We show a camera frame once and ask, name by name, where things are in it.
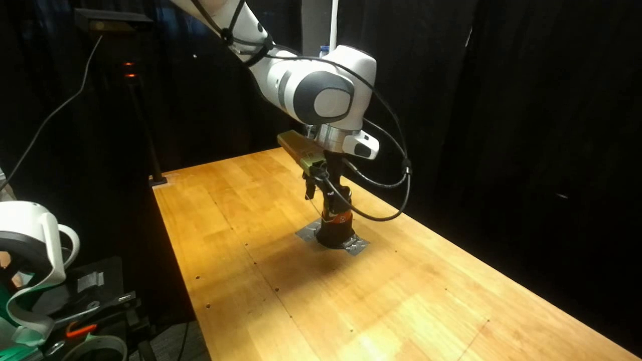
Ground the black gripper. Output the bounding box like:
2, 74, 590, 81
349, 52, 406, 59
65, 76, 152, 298
303, 153, 352, 207

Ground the black cup orange label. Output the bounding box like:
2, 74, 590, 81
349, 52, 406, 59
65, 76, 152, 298
312, 197, 356, 250

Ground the grey metal pole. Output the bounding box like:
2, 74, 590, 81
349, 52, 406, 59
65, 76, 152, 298
324, 0, 340, 52

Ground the small grey clip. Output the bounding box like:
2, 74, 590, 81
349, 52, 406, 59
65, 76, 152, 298
73, 268, 107, 296

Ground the orange black clamp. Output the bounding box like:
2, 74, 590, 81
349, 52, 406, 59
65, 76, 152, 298
61, 321, 99, 341

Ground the white VR headset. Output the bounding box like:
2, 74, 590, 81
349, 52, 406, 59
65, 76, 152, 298
0, 198, 81, 337

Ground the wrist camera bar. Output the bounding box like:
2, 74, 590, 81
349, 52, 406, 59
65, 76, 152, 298
275, 129, 329, 172

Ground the grey duct tape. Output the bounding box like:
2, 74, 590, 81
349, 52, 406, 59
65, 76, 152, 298
294, 223, 371, 258

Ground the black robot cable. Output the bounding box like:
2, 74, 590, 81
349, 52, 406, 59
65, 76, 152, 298
312, 52, 413, 225

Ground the black camera stand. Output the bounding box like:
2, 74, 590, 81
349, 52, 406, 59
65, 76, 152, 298
118, 33, 170, 189

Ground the grey ring-shaped object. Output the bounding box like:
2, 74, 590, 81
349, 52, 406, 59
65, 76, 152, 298
60, 334, 131, 361

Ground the grey camera cable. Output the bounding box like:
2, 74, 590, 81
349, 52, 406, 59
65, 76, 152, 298
0, 33, 107, 192

